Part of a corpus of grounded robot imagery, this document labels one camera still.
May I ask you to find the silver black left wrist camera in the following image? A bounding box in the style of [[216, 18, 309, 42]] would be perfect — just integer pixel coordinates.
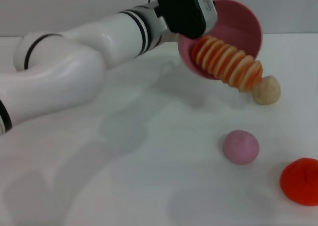
[[152, 0, 218, 40]]

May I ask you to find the orange striped bread roll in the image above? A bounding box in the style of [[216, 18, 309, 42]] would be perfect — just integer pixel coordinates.
[[190, 36, 263, 92]]

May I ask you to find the red orange tangerine toy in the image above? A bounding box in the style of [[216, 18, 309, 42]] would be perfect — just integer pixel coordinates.
[[280, 157, 318, 207]]

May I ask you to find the small beige bun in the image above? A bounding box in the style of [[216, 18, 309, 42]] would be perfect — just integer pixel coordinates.
[[252, 75, 282, 105]]

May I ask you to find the pink plastic bowl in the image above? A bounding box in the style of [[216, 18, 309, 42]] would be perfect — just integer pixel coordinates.
[[177, 0, 264, 80]]

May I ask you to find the pink peach toy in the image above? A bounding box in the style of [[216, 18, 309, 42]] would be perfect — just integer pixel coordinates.
[[222, 130, 260, 165]]

